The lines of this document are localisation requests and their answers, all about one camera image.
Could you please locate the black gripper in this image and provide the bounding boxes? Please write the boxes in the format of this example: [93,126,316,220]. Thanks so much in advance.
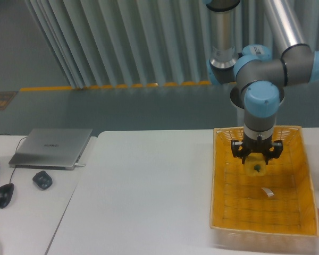
[231,137,283,165]

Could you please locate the yellow bell pepper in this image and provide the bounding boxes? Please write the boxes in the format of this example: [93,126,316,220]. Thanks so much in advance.
[244,153,266,176]

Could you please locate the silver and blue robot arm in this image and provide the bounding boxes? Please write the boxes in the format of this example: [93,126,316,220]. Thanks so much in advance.
[204,1,319,163]

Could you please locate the white paper label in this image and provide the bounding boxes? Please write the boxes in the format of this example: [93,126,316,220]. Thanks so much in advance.
[261,187,274,198]

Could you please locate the yellow wicker basket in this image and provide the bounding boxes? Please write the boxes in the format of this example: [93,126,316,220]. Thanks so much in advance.
[209,126,319,236]

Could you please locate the silver closed laptop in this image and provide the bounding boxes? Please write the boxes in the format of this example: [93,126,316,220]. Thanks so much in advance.
[9,129,93,170]

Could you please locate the small black gadget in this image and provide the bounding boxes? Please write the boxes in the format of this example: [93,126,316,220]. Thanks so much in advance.
[32,171,53,190]

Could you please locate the black computer mouse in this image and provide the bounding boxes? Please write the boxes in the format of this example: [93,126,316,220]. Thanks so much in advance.
[0,183,14,209]

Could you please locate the black mouse cable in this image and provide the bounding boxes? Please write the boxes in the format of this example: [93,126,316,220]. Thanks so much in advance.
[0,133,29,184]

